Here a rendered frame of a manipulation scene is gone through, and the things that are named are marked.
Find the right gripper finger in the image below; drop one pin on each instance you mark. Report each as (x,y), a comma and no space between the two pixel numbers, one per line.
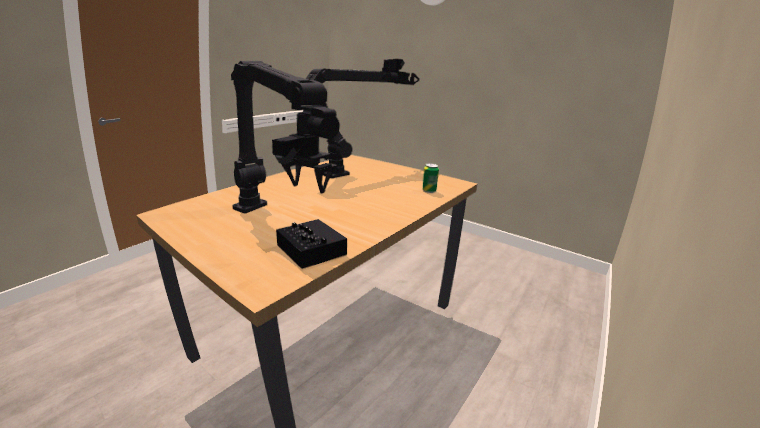
(319,177)
(289,173)

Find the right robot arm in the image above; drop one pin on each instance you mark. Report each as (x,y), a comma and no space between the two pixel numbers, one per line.
(322,122)

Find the black lighting desk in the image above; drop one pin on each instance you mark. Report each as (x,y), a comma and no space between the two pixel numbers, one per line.
(320,244)

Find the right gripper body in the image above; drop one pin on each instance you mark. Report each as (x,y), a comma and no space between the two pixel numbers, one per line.
(313,162)

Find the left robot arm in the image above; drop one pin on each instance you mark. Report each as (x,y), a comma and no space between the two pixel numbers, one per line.
(340,148)

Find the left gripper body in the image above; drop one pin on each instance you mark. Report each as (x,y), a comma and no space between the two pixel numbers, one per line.
(405,80)

